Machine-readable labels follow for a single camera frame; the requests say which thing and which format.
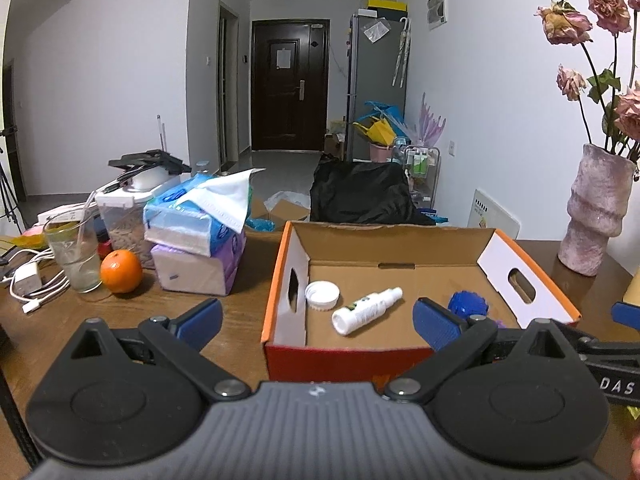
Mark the blue and yellow bags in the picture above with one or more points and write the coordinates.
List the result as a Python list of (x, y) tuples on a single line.
[(380, 127)]

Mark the white electrical panel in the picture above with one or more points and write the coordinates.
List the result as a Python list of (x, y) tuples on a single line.
[(437, 5)]

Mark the dark wooden door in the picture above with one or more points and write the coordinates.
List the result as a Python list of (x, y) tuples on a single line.
[(290, 105)]

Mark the purple feather decoration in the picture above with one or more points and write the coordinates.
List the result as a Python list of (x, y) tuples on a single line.
[(429, 125)]

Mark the grey fridge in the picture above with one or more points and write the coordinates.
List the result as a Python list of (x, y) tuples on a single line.
[(372, 90)]

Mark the brown cardboard box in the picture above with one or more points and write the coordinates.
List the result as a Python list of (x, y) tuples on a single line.
[(280, 212)]

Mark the white spray bottle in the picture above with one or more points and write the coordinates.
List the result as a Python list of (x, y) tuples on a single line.
[(367, 310)]

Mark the black bag on chair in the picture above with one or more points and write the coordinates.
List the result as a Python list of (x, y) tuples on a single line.
[(360, 192)]

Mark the bunch of dried pink roses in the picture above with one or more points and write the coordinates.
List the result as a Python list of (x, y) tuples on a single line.
[(607, 5)]

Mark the yellow flat box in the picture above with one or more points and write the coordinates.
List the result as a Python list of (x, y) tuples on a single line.
[(32, 231)]

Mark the black tripod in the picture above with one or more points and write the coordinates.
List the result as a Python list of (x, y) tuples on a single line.
[(7, 180)]

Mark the clear plastic bag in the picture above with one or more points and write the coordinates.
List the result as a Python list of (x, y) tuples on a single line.
[(376, 31)]

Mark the blue tissue pack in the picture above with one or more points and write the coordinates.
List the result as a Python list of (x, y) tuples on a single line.
[(185, 220)]

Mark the large white screw lid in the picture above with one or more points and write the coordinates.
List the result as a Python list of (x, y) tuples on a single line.
[(322, 295)]

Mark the purple tissue pack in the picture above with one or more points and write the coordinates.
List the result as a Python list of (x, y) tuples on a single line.
[(195, 270)]

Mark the white flat box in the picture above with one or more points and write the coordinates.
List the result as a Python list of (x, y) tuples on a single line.
[(62, 212)]

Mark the pink textured vase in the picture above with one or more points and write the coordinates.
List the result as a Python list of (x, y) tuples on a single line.
[(595, 210)]

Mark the black box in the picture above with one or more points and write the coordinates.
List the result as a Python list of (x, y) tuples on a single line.
[(377, 11)]

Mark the black folded stand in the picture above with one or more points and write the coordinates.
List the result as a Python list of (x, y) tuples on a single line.
[(150, 161)]

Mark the drinking glass with straw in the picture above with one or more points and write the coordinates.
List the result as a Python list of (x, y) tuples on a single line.
[(75, 255)]

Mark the folded white umbrella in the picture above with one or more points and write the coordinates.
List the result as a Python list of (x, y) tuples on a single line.
[(401, 50)]

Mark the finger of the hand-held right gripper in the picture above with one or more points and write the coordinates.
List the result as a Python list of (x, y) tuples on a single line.
[(610, 352), (629, 316)]

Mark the blue ribbed lid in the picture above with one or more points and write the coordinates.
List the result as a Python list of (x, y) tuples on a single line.
[(467, 304)]

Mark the clear plastic container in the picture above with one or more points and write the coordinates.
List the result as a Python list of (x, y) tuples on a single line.
[(130, 220)]

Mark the orange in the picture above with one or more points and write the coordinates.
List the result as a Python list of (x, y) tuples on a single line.
[(121, 271)]

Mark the red cardboard box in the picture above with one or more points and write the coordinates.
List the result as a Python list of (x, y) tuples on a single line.
[(380, 270)]

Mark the white mop pole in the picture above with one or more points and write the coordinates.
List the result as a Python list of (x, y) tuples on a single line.
[(160, 132)]

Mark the trolley with bottles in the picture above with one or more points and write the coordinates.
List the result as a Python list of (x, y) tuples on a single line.
[(420, 165)]

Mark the pink bucket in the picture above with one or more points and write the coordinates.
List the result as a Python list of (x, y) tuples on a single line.
[(381, 152)]

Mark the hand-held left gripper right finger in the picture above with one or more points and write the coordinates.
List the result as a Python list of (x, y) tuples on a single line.
[(436, 324)]

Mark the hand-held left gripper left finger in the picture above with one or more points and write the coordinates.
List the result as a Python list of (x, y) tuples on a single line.
[(200, 322)]

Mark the white flat panel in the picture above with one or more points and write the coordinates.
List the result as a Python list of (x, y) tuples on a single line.
[(492, 215)]

